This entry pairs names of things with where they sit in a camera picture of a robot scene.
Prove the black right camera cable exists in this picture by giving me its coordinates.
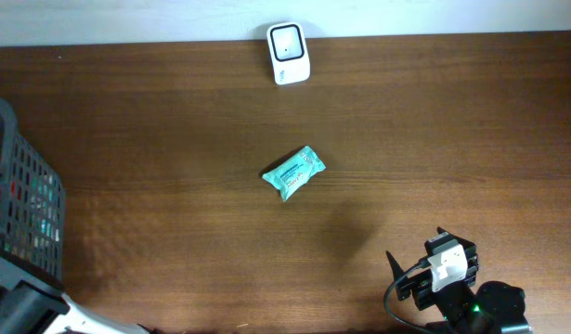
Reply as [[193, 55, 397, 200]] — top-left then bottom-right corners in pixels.
[[383, 259, 435, 334]]

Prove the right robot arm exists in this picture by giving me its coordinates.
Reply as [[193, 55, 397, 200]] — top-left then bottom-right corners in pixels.
[[383, 227, 533, 334]]

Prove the mint green wet wipes pack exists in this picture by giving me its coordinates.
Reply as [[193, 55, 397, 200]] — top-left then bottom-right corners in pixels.
[[262, 146, 326, 202]]

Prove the white barcode scanner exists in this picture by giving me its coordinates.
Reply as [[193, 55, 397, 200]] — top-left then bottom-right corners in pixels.
[[266, 22, 311, 85]]

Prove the grey plastic mesh basket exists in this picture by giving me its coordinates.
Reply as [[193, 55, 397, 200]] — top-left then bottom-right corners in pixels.
[[0, 98, 66, 282]]

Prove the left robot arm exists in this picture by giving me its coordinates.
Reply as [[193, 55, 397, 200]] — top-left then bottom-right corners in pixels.
[[0, 249, 152, 334]]

